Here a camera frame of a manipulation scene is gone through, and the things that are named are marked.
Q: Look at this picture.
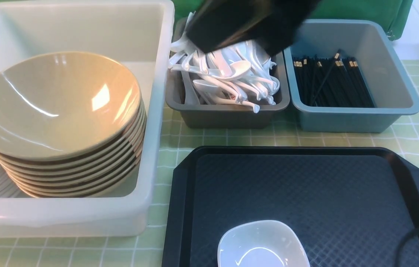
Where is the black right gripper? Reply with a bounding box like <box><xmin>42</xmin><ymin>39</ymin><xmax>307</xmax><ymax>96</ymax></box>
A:
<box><xmin>186</xmin><ymin>0</ymin><xmax>320</xmax><ymax>56</ymax></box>

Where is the tan noodle bowl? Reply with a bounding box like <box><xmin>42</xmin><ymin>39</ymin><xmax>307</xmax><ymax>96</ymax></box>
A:
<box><xmin>0</xmin><ymin>51</ymin><xmax>142</xmax><ymax>160</ymax></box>

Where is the white square dish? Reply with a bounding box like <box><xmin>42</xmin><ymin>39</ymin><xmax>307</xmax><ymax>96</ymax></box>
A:
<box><xmin>217</xmin><ymin>220</ymin><xmax>310</xmax><ymax>267</ymax></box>

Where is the pile of white spoons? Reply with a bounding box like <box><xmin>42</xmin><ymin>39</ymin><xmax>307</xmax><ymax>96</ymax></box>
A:
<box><xmin>168</xmin><ymin>12</ymin><xmax>280</xmax><ymax>113</ymax></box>

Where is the green backdrop cloth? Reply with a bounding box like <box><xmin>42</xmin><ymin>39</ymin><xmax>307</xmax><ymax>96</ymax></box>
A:
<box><xmin>173</xmin><ymin>0</ymin><xmax>413</xmax><ymax>41</ymax></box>

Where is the pile of black chopsticks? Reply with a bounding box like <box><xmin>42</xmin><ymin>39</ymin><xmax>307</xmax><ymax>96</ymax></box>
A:
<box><xmin>292</xmin><ymin>49</ymin><xmax>376</xmax><ymax>108</ymax></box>

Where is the stack of tan bowls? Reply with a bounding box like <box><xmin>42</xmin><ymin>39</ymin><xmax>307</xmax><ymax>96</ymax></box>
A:
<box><xmin>0</xmin><ymin>105</ymin><xmax>146</xmax><ymax>198</ymax></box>

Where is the green checkered tablecloth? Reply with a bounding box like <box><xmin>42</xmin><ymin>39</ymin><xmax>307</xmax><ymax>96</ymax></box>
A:
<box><xmin>0</xmin><ymin>60</ymin><xmax>419</xmax><ymax>267</ymax></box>

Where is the blue plastic chopstick bin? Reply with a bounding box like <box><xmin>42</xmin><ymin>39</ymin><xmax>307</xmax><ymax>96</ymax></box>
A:
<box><xmin>284</xmin><ymin>20</ymin><xmax>419</xmax><ymax>132</ymax></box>

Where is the black serving tray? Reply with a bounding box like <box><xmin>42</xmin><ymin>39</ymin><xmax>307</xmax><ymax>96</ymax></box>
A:
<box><xmin>162</xmin><ymin>146</ymin><xmax>419</xmax><ymax>267</ymax></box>

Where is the white plastic dish tub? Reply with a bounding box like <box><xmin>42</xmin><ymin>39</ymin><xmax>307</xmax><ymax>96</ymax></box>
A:
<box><xmin>0</xmin><ymin>0</ymin><xmax>175</xmax><ymax>238</ymax></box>

